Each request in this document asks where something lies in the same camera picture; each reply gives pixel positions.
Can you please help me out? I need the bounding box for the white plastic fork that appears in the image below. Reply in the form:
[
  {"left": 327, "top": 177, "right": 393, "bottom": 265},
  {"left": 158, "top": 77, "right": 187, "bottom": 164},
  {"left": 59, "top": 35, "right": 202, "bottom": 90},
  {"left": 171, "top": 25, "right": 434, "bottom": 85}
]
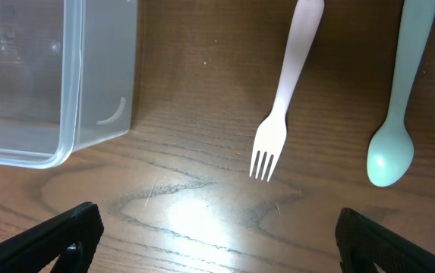
[{"left": 249, "top": 0, "right": 325, "bottom": 180}]

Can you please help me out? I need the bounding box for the clear plastic container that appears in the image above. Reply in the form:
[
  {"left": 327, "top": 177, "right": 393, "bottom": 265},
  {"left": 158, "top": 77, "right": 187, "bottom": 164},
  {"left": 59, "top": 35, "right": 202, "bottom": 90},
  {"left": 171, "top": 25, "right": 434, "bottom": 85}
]
[{"left": 0, "top": 0, "right": 138, "bottom": 169}]

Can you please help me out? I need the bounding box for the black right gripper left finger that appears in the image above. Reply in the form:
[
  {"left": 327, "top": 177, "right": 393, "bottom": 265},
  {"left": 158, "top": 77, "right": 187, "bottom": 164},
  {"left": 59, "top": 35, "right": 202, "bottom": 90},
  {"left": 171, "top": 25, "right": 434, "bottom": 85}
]
[{"left": 0, "top": 202, "right": 104, "bottom": 273}]

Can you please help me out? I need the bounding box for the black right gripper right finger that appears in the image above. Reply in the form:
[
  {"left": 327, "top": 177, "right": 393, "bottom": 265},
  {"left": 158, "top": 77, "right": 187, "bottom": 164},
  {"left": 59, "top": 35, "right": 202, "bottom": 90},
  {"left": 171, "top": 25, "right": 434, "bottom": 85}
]
[{"left": 335, "top": 208, "right": 435, "bottom": 273}]

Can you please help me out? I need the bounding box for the mint green plastic spoon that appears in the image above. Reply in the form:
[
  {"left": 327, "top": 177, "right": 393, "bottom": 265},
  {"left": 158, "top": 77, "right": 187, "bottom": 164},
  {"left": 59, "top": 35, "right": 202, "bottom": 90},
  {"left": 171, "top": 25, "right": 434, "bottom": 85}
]
[{"left": 367, "top": 0, "right": 435, "bottom": 187}]

